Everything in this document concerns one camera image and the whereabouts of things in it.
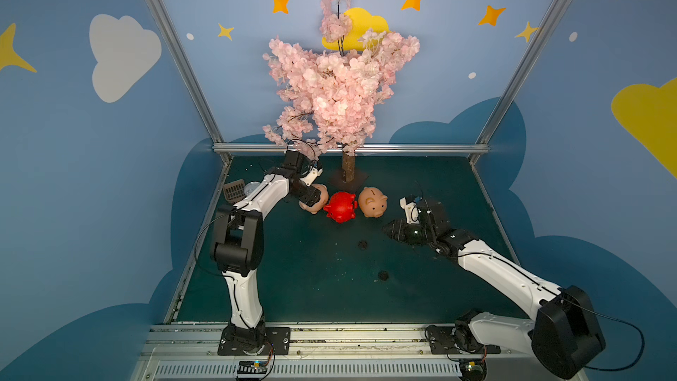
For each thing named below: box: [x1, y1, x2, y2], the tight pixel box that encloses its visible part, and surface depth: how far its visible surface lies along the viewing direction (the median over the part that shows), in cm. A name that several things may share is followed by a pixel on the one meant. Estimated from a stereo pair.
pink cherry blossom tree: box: [263, 0, 420, 192], surface depth 72 cm
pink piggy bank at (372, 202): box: [357, 186, 388, 218], surface depth 98 cm
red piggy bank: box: [322, 191, 358, 225], surface depth 98 cm
